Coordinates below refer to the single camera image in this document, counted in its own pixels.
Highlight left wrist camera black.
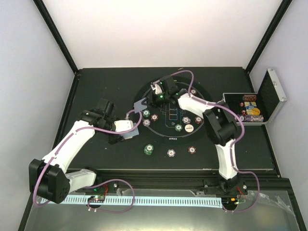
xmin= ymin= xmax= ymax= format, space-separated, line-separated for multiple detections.
xmin=94 ymin=99 xmax=115 ymax=117

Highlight controller circuit board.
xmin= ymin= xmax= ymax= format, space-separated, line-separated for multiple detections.
xmin=222 ymin=197 xmax=246 ymax=205
xmin=88 ymin=195 xmax=105 ymax=203

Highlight green chip stack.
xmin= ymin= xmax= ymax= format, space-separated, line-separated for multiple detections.
xmin=144 ymin=144 xmax=154 ymax=155

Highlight purple chips row in case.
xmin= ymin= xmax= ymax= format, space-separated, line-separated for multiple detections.
xmin=239 ymin=115 xmax=264 ymax=123

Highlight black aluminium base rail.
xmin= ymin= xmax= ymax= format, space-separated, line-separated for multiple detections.
xmin=94 ymin=169 xmax=292 ymax=191

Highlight boxed card deck in case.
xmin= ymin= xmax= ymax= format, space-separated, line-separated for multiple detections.
xmin=244 ymin=102 xmax=257 ymax=115

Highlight round black poker mat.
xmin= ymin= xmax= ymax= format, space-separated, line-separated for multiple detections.
xmin=134 ymin=76 xmax=212 ymax=145

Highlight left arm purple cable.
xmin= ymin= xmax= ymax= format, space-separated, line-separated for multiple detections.
xmin=32 ymin=109 xmax=142 ymax=208

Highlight green chips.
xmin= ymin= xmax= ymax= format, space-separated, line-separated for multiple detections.
xmin=175 ymin=124 xmax=182 ymax=131
xmin=142 ymin=110 xmax=151 ymax=117

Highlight brown chips row in case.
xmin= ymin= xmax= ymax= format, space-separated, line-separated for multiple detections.
xmin=243 ymin=94 xmax=257 ymax=102

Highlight red chip stack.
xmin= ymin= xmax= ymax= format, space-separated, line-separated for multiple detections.
xmin=188 ymin=146 xmax=196 ymax=154

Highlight blue-backed playing card deck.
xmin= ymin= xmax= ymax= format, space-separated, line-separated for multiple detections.
xmin=121 ymin=128 xmax=139 ymax=140

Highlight white slotted cable duct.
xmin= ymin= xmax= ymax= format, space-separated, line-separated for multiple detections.
xmin=64 ymin=193 xmax=222 ymax=207

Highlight right controller circuit board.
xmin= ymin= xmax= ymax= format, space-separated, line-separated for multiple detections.
xmin=222 ymin=197 xmax=246 ymax=205

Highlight yellow round button in case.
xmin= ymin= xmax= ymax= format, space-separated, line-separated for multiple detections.
xmin=252 ymin=107 xmax=260 ymax=115

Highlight dealt cards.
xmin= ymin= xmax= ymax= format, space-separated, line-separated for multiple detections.
xmin=133 ymin=99 xmax=147 ymax=113

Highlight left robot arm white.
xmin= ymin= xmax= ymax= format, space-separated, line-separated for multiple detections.
xmin=28 ymin=109 xmax=139 ymax=207

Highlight left controller circuit board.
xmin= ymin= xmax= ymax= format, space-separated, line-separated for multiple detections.
xmin=88 ymin=195 xmax=105 ymax=203

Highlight white dealer button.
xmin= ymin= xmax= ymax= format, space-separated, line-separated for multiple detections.
xmin=185 ymin=124 xmax=194 ymax=133

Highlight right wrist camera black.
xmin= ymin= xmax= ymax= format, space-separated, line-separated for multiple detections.
xmin=159 ymin=75 xmax=179 ymax=94

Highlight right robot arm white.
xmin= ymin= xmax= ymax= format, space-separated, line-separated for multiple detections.
xmin=141 ymin=89 xmax=238 ymax=194

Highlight aluminium poker case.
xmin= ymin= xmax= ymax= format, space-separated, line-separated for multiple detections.
xmin=222 ymin=68 xmax=287 ymax=126

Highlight blue chips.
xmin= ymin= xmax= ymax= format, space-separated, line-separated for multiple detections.
xmin=143 ymin=119 xmax=151 ymax=127
xmin=182 ymin=116 xmax=191 ymax=124

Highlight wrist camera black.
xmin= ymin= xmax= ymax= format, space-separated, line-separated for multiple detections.
xmin=159 ymin=75 xmax=179 ymax=94
xmin=94 ymin=99 xmax=115 ymax=117

